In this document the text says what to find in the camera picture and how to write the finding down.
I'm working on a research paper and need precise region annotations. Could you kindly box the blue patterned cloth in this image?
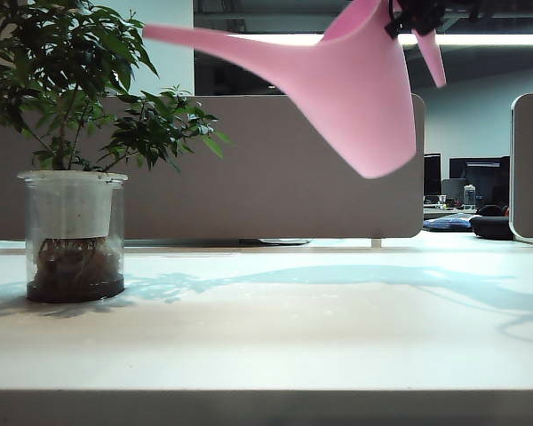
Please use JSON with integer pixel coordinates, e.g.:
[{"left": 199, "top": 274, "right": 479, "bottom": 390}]
[{"left": 423, "top": 213, "right": 473, "bottom": 233}]

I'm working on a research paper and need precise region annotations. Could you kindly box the long ceiling light strip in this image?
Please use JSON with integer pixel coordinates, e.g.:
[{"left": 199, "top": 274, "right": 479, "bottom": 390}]
[{"left": 192, "top": 32, "right": 533, "bottom": 47}]

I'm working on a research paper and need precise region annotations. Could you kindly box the clear glass plant jar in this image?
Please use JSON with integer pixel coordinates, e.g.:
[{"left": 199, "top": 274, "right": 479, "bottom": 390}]
[{"left": 16, "top": 170, "right": 130, "bottom": 305}]

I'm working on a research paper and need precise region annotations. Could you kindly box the black round cushion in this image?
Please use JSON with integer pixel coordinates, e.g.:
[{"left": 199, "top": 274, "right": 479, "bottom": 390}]
[{"left": 469, "top": 204, "right": 515, "bottom": 241}]

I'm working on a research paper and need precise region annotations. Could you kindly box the narrow black computer monitor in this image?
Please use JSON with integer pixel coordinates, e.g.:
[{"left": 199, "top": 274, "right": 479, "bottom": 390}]
[{"left": 424, "top": 153, "right": 442, "bottom": 208}]

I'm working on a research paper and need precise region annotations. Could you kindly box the white inner plant pot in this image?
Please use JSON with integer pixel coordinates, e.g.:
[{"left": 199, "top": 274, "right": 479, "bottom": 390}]
[{"left": 25, "top": 172, "right": 117, "bottom": 241}]

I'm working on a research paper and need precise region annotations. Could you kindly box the pink plastic watering can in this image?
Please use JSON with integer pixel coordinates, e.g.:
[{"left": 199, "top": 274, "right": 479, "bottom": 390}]
[{"left": 141, "top": 0, "right": 448, "bottom": 180}]

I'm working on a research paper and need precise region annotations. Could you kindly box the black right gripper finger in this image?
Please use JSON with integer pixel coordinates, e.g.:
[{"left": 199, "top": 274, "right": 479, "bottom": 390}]
[
  {"left": 402, "top": 0, "right": 446, "bottom": 36},
  {"left": 383, "top": 0, "right": 406, "bottom": 39}
]

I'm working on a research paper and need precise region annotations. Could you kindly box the wide beige desk partition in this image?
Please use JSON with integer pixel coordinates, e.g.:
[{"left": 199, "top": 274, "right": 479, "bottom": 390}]
[{"left": 0, "top": 92, "right": 427, "bottom": 241}]

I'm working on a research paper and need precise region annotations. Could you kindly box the wide black computer monitor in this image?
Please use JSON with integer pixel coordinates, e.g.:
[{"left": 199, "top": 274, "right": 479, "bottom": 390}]
[{"left": 449, "top": 155, "right": 512, "bottom": 208}]

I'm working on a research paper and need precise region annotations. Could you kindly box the green leafy plant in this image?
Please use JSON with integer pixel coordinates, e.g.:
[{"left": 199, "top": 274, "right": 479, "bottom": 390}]
[{"left": 0, "top": 0, "right": 233, "bottom": 175}]

